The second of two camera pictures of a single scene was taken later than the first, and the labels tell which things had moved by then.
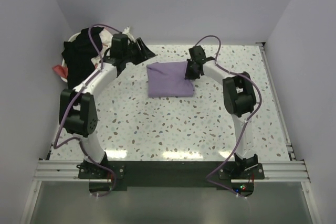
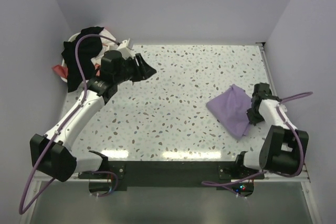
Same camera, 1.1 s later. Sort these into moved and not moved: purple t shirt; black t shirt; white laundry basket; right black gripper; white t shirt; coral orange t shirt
Moved: purple t shirt; right black gripper
Not moved: white t shirt; white laundry basket; coral orange t shirt; black t shirt
